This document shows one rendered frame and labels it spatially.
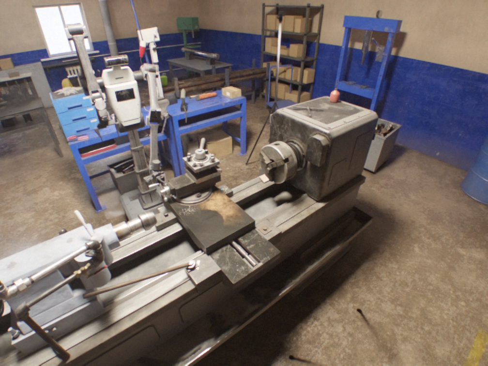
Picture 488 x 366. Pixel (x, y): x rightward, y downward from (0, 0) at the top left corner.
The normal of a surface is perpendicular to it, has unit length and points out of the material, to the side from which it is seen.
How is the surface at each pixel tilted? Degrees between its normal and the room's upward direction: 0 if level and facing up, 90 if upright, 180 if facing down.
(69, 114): 90
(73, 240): 0
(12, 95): 90
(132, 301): 0
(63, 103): 90
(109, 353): 90
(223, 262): 0
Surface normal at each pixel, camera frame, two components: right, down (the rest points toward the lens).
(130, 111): 0.57, 0.48
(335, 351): 0.00, -0.81
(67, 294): 0.56, 0.09
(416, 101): -0.79, 0.36
